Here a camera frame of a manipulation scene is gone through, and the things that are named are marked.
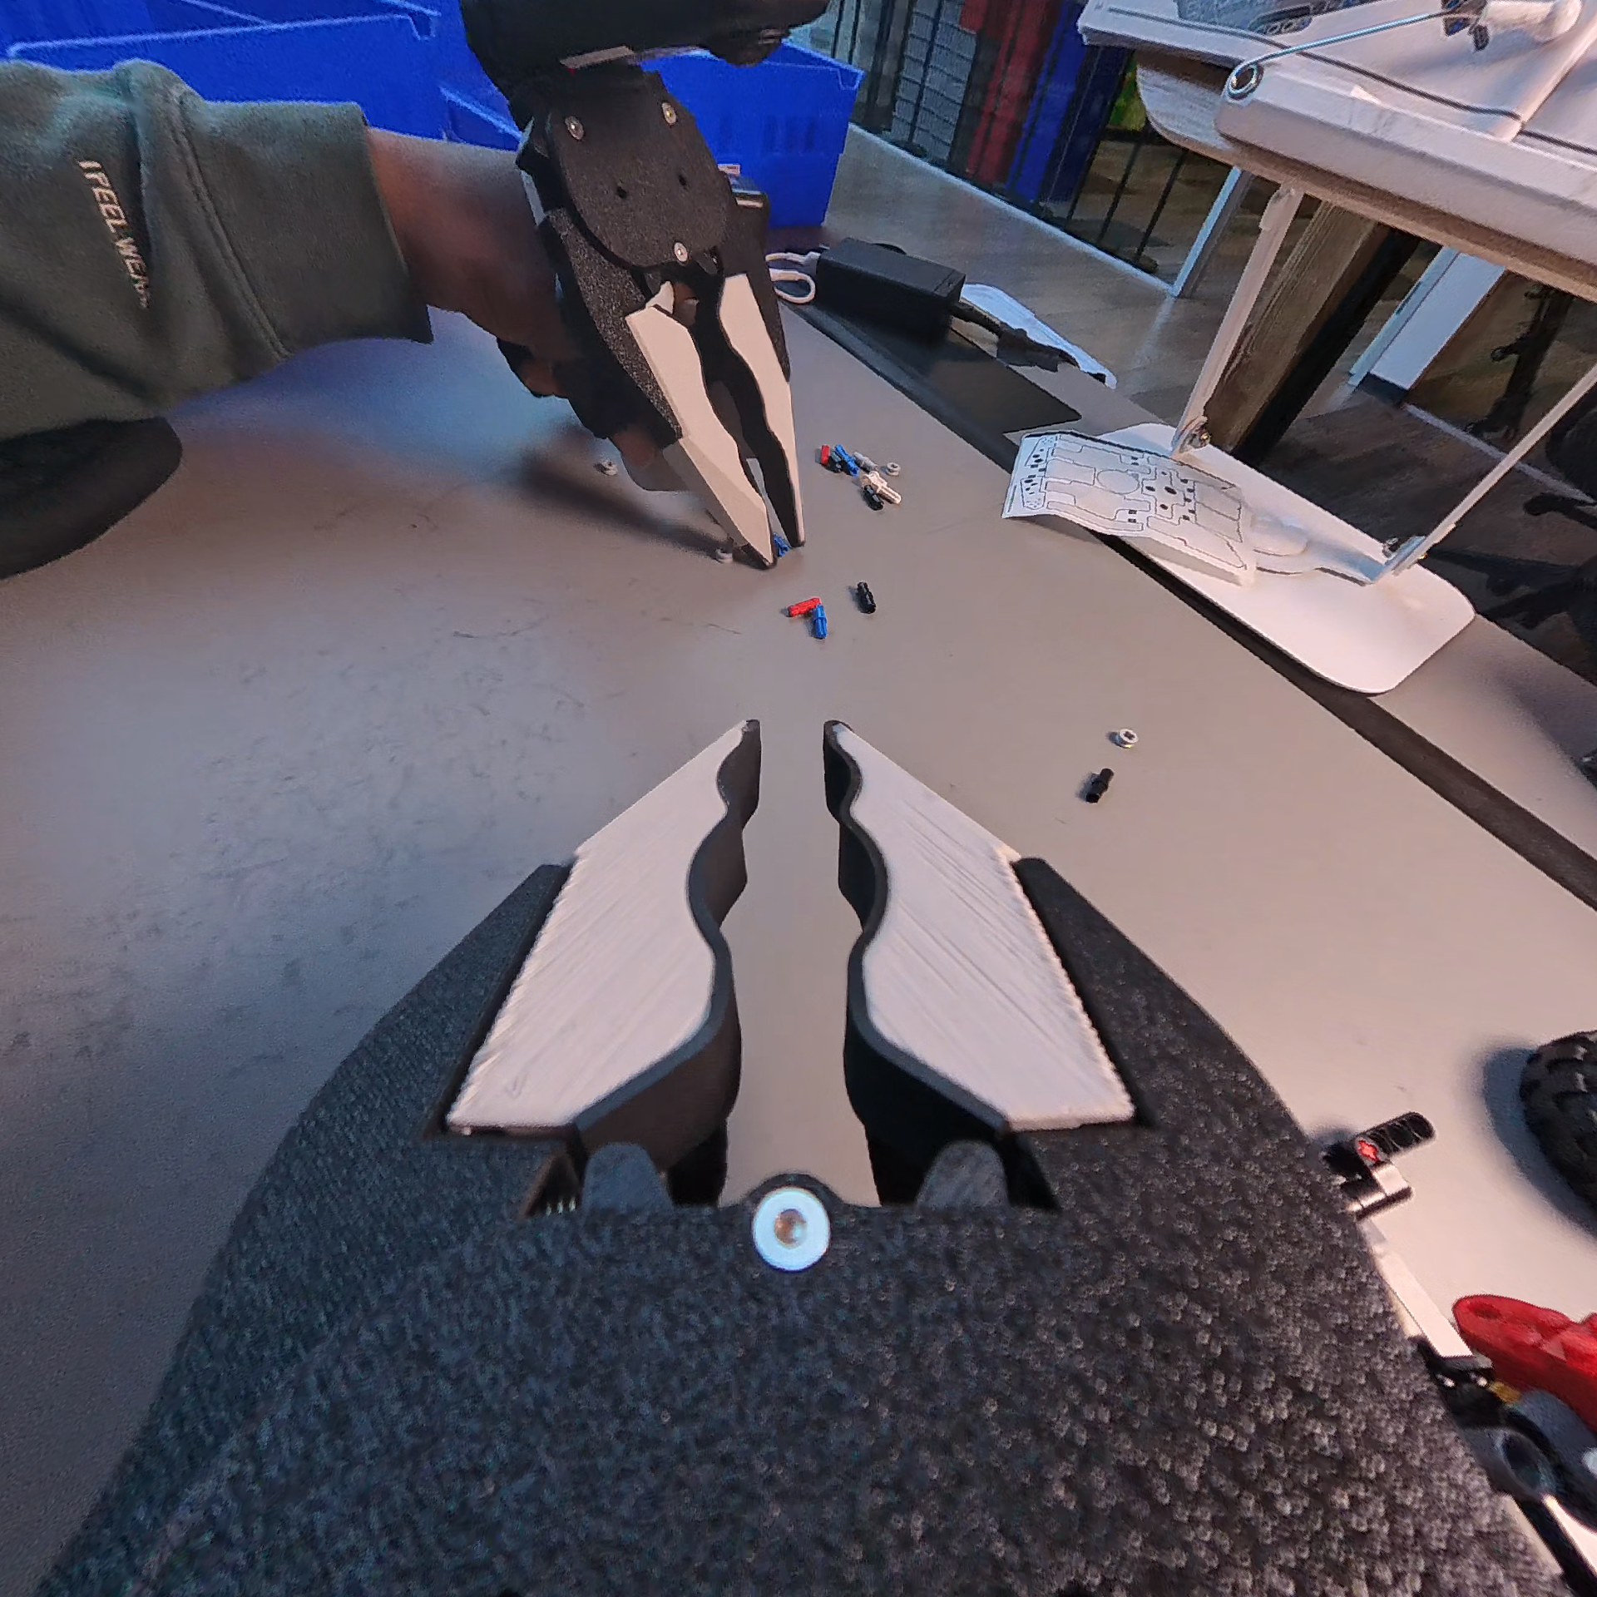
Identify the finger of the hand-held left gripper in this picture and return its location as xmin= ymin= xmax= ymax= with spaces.
xmin=622 ymin=278 xmax=783 ymax=569
xmin=714 ymin=265 xmax=809 ymax=554

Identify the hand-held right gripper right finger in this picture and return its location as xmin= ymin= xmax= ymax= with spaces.
xmin=821 ymin=720 xmax=1142 ymax=1138

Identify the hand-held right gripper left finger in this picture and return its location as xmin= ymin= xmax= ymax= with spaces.
xmin=445 ymin=717 xmax=766 ymax=1141

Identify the white lego truck model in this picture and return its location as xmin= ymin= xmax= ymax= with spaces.
xmin=1320 ymin=1108 xmax=1597 ymax=1571

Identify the black lego tire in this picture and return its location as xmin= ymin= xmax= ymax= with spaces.
xmin=1519 ymin=1028 xmax=1597 ymax=1209

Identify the person's left hand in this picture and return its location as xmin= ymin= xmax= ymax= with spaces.
xmin=366 ymin=124 xmax=595 ymax=402

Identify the white sticker sheet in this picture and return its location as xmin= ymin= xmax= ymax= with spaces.
xmin=999 ymin=425 xmax=1264 ymax=588

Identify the white booklet stand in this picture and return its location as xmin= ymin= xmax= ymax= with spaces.
xmin=1079 ymin=0 xmax=1597 ymax=694

